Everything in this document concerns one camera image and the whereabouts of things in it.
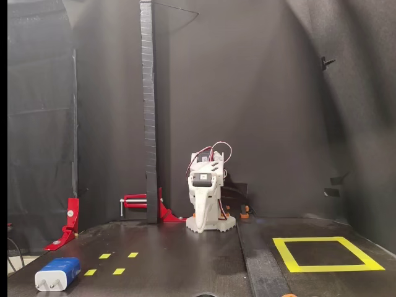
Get red clamp with silver screw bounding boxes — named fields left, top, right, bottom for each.
left=119, top=194, right=148, bottom=217

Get black clip on backdrop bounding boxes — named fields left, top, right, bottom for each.
left=321, top=56, right=337, bottom=71

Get black backdrop cloth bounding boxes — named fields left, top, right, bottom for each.
left=61, top=0, right=396, bottom=257

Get black power cable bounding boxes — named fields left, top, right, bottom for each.
left=221, top=183, right=257, bottom=217

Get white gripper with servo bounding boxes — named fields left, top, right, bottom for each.
left=187, top=171, right=220, bottom=235

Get blue and white charger block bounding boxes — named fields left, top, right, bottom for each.
left=34, top=257, right=82, bottom=292

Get black flat strip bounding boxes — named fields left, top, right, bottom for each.
left=236, top=216, right=293, bottom=297

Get yellow tape square outline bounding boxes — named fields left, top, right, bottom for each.
left=272, top=236, right=386, bottom=273

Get thin black cable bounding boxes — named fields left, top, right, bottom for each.
left=7, top=237, right=25, bottom=273

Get dark grey side curtain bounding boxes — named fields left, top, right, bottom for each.
left=7, top=0, right=78, bottom=248

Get red white black servo cable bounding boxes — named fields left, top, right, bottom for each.
left=186, top=141, right=233, bottom=179

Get black upright foam post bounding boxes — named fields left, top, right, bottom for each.
left=139, top=0, right=160, bottom=224

